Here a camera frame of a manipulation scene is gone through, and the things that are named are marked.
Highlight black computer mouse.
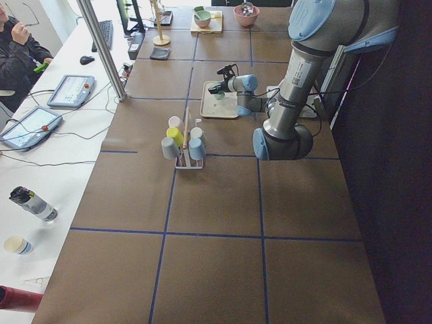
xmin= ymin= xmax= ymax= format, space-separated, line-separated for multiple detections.
xmin=80 ymin=55 xmax=95 ymax=65

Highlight cream white cup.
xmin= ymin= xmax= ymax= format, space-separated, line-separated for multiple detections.
xmin=190 ymin=126 xmax=207 ymax=144

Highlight far teach pendant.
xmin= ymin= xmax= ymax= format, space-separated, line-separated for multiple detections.
xmin=47 ymin=75 xmax=95 ymax=109

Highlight white wire cup rack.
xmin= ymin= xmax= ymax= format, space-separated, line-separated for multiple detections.
xmin=175 ymin=107 xmax=204 ymax=169

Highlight cream rabbit serving tray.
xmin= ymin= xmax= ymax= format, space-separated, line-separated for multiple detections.
xmin=200 ymin=81 xmax=238 ymax=119

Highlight red cylinder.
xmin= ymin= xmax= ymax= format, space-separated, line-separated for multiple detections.
xmin=1 ymin=286 xmax=43 ymax=313

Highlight wooden cutting board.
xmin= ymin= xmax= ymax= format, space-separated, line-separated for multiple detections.
xmin=190 ymin=10 xmax=223 ymax=33

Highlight black keyboard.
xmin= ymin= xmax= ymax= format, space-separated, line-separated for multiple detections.
xmin=99 ymin=20 xmax=114 ymax=51

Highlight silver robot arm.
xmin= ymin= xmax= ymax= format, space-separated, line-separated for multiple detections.
xmin=209 ymin=0 xmax=400 ymax=161

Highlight aluminium frame post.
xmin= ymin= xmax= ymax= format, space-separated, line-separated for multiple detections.
xmin=77 ymin=0 xmax=127 ymax=102

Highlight pink bowl with ice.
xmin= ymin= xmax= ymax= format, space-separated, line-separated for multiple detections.
xmin=233 ymin=2 xmax=260 ymax=27

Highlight pink cup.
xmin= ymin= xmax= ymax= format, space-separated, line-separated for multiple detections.
xmin=168 ymin=115 xmax=184 ymax=131

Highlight teach pendant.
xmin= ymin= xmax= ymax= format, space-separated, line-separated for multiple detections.
xmin=47 ymin=75 xmax=95 ymax=109
xmin=1 ymin=106 xmax=63 ymax=151

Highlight black box with label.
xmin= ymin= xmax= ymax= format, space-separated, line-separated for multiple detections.
xmin=128 ymin=32 xmax=145 ymax=60

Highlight clear water bottle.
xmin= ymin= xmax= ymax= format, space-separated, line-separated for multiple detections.
xmin=9 ymin=186 xmax=57 ymax=222

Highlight green cup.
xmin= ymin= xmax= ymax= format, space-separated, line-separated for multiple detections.
xmin=213 ymin=91 xmax=225 ymax=101

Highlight person in dark jacket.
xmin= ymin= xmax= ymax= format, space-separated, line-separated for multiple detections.
xmin=1 ymin=6 xmax=53 ymax=112

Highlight grey cup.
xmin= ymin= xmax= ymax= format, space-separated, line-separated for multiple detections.
xmin=161 ymin=137 xmax=180 ymax=160

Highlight eyeglasses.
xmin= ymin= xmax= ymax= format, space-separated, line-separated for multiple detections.
xmin=3 ymin=1 xmax=40 ymax=26

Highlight wooden mug tree stand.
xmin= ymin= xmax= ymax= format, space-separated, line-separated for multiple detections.
xmin=151 ymin=0 xmax=171 ymax=47

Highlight paper cup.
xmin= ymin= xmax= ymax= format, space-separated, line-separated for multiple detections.
xmin=3 ymin=235 xmax=33 ymax=255

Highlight green bowl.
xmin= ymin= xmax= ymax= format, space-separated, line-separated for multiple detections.
xmin=194 ymin=10 xmax=211 ymax=28

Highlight light blue cup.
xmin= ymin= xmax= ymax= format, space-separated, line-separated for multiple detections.
xmin=188 ymin=138 xmax=206 ymax=161

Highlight near teach pendant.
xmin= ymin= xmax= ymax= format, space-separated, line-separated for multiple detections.
xmin=1 ymin=106 xmax=63 ymax=151

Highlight folded grey cloth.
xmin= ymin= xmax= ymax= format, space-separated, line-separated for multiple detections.
xmin=149 ymin=47 xmax=171 ymax=61

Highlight yellow cup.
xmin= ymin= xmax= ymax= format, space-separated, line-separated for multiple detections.
xmin=166 ymin=127 xmax=184 ymax=146

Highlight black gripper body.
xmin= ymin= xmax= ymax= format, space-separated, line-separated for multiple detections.
xmin=216 ymin=63 xmax=238 ymax=92

